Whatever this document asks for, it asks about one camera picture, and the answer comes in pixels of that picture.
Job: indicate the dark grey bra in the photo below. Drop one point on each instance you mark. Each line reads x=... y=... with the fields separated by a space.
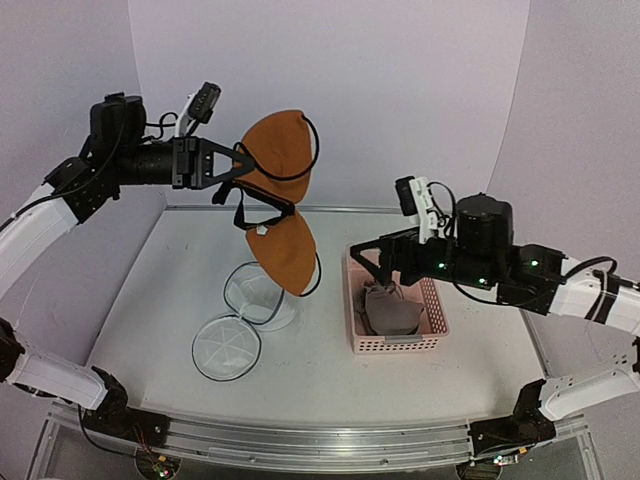
x=385 y=312

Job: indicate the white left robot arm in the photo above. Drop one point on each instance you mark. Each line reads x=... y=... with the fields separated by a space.
x=123 y=148

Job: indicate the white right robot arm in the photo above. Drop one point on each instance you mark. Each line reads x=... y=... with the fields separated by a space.
x=477 y=251

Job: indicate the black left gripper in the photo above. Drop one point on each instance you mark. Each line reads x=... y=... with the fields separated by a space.
x=190 y=161

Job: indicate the pink perforated plastic basket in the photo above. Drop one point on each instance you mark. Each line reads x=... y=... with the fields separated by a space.
x=433 y=326

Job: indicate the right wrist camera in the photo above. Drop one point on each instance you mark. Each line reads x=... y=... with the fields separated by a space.
x=417 y=203

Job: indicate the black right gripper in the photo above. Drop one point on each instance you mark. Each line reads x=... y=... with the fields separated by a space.
x=402 y=246

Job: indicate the white mesh laundry bag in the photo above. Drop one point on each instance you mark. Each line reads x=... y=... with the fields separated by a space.
x=228 y=347

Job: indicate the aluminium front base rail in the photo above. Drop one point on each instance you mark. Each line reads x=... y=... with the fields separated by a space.
x=302 y=448

